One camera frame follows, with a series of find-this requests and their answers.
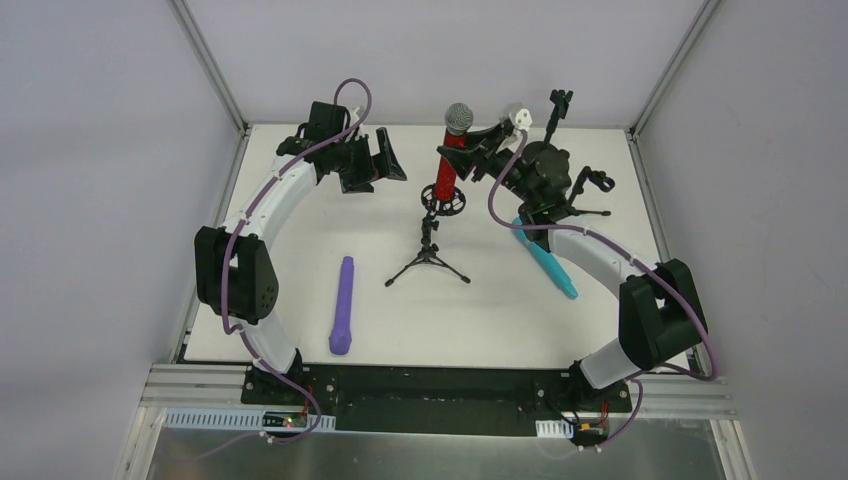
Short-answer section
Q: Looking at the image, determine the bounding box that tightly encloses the black tripod shock-mount stand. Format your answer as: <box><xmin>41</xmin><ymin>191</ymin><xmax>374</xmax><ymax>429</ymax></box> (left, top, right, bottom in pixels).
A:
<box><xmin>384</xmin><ymin>184</ymin><xmax>472</xmax><ymax>289</ymax></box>

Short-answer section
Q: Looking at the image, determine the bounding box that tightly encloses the teal toy microphone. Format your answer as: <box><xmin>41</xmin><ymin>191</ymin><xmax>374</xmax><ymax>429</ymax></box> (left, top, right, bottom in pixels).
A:
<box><xmin>512</xmin><ymin>229</ymin><xmax>578</xmax><ymax>300</ymax></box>

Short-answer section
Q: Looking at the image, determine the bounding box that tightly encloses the red glitter microphone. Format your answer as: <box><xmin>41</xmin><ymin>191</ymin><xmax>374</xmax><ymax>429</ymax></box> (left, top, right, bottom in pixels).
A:
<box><xmin>433</xmin><ymin>102</ymin><xmax>475</xmax><ymax>204</ymax></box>

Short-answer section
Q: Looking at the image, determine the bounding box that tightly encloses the black round-base mic stand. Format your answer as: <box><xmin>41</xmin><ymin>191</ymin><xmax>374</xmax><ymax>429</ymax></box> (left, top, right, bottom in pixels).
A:
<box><xmin>543</xmin><ymin>89</ymin><xmax>574</xmax><ymax>145</ymax></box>

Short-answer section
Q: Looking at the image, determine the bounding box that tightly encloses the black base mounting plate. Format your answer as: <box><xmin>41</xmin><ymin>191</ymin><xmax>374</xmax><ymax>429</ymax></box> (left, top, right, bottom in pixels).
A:
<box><xmin>241</xmin><ymin>363</ymin><xmax>632</xmax><ymax>437</ymax></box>

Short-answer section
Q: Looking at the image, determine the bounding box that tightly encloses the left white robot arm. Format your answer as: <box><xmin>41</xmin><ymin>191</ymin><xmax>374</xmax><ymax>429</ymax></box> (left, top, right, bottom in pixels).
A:
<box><xmin>194</xmin><ymin>101</ymin><xmax>407</xmax><ymax>374</ymax></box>

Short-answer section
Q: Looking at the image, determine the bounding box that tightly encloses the purple cable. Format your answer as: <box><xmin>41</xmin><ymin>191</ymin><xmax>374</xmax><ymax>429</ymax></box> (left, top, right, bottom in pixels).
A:
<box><xmin>158</xmin><ymin>78</ymin><xmax>374</xmax><ymax>463</ymax></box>
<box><xmin>487</xmin><ymin>129</ymin><xmax>720</xmax><ymax>457</ymax></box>

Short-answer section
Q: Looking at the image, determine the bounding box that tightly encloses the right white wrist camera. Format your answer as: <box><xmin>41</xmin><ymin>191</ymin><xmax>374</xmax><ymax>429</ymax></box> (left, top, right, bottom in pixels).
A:
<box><xmin>504</xmin><ymin>102</ymin><xmax>533</xmax><ymax>131</ymax></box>

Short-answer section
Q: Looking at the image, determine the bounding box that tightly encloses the black tripod clip stand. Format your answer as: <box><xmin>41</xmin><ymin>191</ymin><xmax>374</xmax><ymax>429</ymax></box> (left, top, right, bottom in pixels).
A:
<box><xmin>563</xmin><ymin>166</ymin><xmax>617</xmax><ymax>220</ymax></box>

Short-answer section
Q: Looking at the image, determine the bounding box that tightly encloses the purple toy microphone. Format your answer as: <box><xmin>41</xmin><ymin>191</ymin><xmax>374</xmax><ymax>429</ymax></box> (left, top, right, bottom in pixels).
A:
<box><xmin>328</xmin><ymin>256</ymin><xmax>355</xmax><ymax>356</ymax></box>

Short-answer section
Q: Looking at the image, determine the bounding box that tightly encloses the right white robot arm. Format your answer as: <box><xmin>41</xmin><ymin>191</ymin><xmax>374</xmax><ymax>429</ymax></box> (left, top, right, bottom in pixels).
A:
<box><xmin>437</xmin><ymin>120</ymin><xmax>718</xmax><ymax>390</ymax></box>

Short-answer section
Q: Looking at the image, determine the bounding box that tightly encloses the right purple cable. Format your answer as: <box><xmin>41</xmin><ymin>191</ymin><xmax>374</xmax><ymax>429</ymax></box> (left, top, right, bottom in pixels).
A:
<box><xmin>487</xmin><ymin>129</ymin><xmax>720</xmax><ymax>457</ymax></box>

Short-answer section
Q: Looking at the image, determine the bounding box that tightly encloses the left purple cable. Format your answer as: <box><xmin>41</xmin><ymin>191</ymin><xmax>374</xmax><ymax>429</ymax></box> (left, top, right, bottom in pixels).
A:
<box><xmin>158</xmin><ymin>78</ymin><xmax>374</xmax><ymax>463</ymax></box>

